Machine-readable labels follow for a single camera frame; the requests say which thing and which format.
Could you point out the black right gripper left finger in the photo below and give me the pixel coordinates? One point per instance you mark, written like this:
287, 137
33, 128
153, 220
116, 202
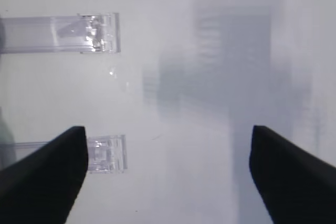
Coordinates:
43, 187

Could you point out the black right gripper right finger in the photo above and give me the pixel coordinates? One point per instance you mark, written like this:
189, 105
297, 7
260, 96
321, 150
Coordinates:
295, 186

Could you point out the clear acrylic rack right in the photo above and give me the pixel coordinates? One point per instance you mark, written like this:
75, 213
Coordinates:
83, 34

